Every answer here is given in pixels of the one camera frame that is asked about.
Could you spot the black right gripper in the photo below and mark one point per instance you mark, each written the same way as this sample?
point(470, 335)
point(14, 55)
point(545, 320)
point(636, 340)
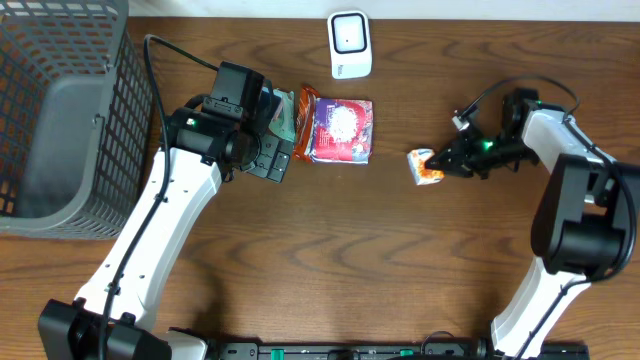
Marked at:
point(458, 153)

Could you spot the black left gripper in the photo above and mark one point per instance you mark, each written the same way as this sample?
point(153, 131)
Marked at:
point(273, 156)

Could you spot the orange tissue pack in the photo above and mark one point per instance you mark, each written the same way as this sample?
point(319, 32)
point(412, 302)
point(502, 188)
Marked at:
point(417, 160)

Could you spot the teal green snack packet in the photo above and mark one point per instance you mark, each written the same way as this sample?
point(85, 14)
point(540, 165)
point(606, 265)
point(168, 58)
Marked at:
point(283, 125)

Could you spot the red brown snack packet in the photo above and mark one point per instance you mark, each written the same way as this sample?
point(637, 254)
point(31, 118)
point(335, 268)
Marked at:
point(304, 122)

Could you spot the pink purple snack bag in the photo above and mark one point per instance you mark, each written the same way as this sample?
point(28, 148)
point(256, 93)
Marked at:
point(342, 131)

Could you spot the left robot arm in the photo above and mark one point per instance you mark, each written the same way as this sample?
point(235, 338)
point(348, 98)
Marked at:
point(207, 140)

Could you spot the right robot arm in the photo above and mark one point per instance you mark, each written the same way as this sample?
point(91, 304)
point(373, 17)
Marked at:
point(586, 225)

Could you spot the white barcode scanner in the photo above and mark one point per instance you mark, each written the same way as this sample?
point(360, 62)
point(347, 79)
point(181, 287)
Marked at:
point(350, 46)

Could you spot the grey plastic mesh basket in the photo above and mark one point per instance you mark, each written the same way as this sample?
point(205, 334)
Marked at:
point(75, 118)

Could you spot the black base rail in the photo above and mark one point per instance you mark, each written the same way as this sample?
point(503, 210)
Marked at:
point(434, 348)

